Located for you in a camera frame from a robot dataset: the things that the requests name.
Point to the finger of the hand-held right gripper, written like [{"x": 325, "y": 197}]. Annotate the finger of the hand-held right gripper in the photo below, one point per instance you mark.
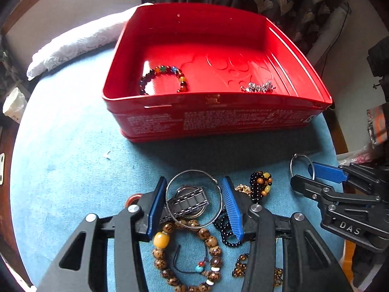
[
  {"x": 307, "y": 187},
  {"x": 328, "y": 172}
]

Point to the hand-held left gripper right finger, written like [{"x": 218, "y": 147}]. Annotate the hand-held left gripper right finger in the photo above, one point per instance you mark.
[{"x": 232, "y": 210}]

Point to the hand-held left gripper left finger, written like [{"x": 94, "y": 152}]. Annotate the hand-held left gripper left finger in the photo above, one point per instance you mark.
[{"x": 156, "y": 210}]

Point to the silver bangle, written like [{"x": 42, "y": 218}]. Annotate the silver bangle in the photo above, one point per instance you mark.
[{"x": 186, "y": 225}]

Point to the red tin box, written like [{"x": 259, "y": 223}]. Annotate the red tin box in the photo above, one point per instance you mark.
[{"x": 212, "y": 121}]

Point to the red-spotted plastic bag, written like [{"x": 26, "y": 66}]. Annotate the red-spotted plastic bag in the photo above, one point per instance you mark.
[{"x": 358, "y": 158}]

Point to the orange and black packet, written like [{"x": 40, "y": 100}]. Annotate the orange and black packet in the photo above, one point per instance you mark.
[{"x": 376, "y": 124}]

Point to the white paper scrap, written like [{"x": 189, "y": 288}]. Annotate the white paper scrap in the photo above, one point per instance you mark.
[{"x": 106, "y": 155}]

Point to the blue table cloth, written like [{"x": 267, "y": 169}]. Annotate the blue table cloth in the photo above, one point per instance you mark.
[{"x": 76, "y": 158}]

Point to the crumpled white plastic bag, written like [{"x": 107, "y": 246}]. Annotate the crumpled white plastic bag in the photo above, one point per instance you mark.
[{"x": 13, "y": 103}]

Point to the dark patterned curtain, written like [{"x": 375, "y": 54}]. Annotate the dark patterned curtain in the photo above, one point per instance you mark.
[{"x": 273, "y": 0}]

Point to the white lace cloth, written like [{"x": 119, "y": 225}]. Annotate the white lace cloth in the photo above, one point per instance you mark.
[{"x": 76, "y": 42}]

